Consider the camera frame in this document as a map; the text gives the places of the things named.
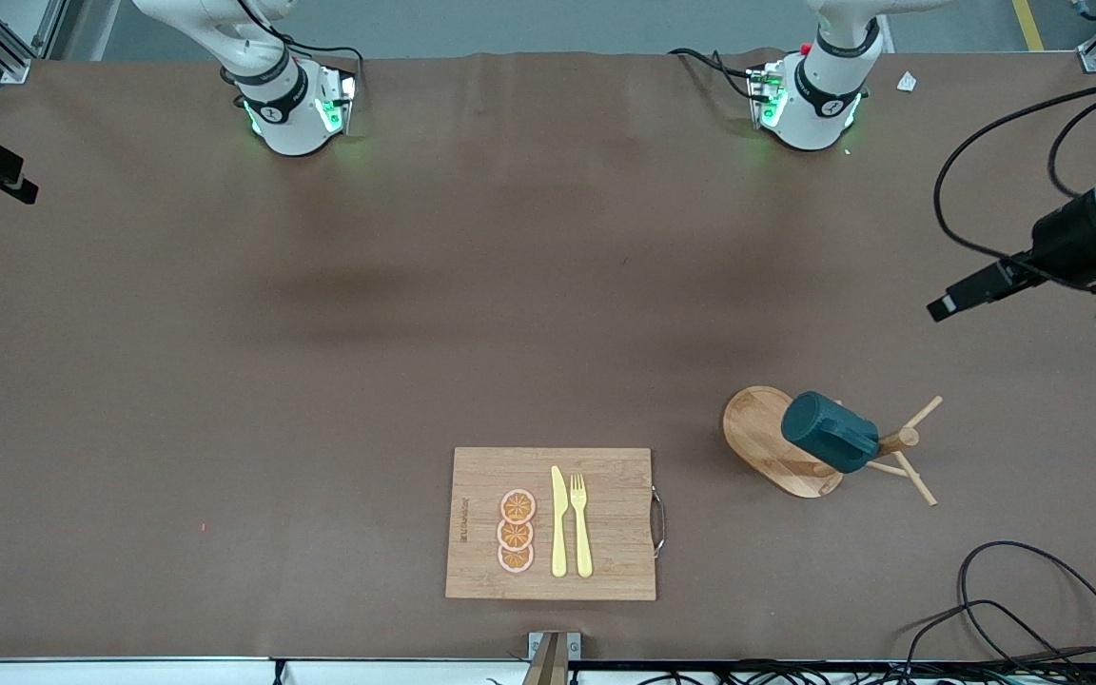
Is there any black cable bundle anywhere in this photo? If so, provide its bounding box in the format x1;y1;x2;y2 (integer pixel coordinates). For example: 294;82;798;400
567;661;1096;685

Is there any teal cup yellow inside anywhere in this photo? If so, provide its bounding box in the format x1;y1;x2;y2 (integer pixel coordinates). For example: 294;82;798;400
781;391;882;475

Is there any metal bracket with post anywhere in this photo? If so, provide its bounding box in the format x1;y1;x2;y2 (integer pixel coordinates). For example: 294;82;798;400
521;631;582;685

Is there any yellow plastic fork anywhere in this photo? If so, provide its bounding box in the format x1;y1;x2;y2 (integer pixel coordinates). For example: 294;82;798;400
570;474;595;578

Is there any black looped floor cable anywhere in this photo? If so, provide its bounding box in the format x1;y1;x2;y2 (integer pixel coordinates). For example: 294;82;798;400
957;540;1096;667
900;599;1082;681

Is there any black left base cable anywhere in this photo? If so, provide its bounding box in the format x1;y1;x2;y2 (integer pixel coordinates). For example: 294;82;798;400
670;48;768;101

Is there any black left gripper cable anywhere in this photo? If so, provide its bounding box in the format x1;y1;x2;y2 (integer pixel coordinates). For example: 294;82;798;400
932;81;1096;286

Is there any black right base cable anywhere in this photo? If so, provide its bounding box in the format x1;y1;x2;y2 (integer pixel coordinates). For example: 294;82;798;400
277;36;365;77

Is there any white table edge rail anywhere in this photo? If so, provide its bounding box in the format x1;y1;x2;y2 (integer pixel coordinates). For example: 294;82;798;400
0;656;530;685

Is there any wooden mug tree stand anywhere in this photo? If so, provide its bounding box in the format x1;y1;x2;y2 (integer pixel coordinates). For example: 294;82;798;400
722;385;945;508

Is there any black base cable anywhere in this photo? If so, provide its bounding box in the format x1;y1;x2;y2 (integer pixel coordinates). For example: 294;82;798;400
277;36;365;77
670;48;768;101

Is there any wooden cutting board metal handle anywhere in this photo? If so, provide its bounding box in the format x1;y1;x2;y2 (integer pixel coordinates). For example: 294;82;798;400
444;447;668;602

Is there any large table cover sheet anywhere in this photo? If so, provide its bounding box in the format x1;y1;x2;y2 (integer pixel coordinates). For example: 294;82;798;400
0;48;1096;662

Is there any yellow plastic knife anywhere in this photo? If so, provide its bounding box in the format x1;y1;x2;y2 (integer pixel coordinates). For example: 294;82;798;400
550;465;570;578

